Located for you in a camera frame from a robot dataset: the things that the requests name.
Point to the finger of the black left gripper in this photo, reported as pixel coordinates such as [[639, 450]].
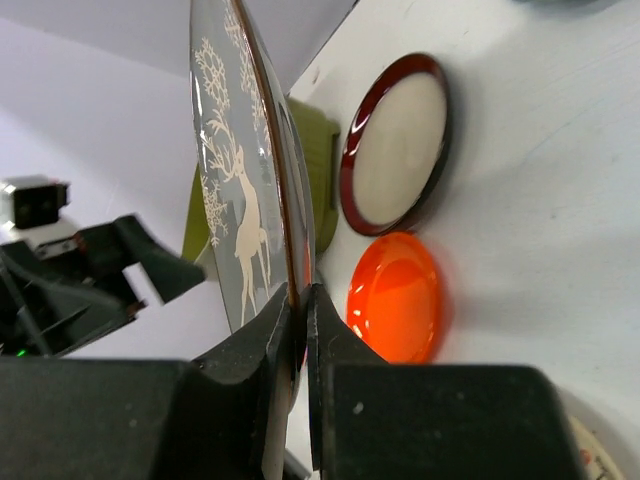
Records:
[[171, 275]]

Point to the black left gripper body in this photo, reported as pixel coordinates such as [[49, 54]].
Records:
[[51, 307]]

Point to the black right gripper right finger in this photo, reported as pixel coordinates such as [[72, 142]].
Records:
[[370, 419]]

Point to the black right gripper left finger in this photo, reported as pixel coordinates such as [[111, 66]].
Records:
[[222, 418]]

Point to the grey deer plate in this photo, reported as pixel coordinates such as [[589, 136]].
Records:
[[253, 176]]

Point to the dark red rimmed cream plate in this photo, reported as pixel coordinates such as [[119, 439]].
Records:
[[396, 147]]

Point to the olive green plastic bin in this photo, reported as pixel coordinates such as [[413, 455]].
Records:
[[318, 135]]

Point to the orange glossy plate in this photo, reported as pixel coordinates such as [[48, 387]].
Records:
[[395, 299]]

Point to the cream floral plate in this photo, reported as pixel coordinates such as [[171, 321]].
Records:
[[597, 462]]

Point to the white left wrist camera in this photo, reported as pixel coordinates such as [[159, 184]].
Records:
[[32, 201]]

